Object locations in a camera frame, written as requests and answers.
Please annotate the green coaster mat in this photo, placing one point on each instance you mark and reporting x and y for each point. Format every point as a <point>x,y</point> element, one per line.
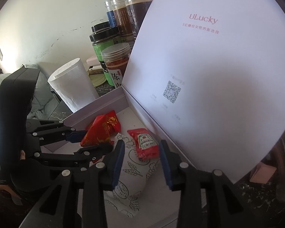
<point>97,79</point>

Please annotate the white bread packet doughnut print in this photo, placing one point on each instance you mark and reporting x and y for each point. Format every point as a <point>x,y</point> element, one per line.
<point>133,178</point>

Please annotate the green label black-lid jar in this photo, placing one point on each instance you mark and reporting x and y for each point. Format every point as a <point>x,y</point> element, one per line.
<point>102,37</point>

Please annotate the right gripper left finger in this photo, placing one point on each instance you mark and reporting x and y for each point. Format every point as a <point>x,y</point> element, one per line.
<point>75,197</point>

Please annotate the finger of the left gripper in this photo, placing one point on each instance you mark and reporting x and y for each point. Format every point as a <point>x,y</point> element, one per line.
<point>44,132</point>
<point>79,158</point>

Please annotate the pink sticky note pad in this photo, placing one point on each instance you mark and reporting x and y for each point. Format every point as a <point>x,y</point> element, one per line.
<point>262,173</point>

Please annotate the brown label plastic jar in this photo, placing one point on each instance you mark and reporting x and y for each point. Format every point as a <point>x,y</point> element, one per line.
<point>123,21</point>

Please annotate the blue label plastic jar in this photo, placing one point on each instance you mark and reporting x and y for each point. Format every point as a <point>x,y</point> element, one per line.
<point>110,13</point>

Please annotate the white open gift box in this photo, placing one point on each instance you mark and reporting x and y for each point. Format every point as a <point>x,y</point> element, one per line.
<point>208,76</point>

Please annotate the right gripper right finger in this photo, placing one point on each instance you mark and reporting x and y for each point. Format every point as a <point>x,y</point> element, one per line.
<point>208,199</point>

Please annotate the white paper towel roll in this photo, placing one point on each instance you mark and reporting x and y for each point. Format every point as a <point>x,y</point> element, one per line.
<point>73,85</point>

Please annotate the large red candy packet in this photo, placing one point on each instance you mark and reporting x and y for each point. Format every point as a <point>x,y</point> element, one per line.
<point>101,129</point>

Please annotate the orange peel plastic jar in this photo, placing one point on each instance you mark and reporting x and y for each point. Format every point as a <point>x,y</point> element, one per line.
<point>116,58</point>

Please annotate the dark label plastic jar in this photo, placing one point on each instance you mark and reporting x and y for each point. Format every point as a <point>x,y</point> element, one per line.
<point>137,10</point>

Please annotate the white power bank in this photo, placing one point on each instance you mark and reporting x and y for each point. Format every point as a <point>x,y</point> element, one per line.
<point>94,66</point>

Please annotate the light blue down jacket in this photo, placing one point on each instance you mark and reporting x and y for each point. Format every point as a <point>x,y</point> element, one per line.
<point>25,94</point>

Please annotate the red ketchup sachet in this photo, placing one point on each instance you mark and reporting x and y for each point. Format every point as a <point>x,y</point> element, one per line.
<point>146,146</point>

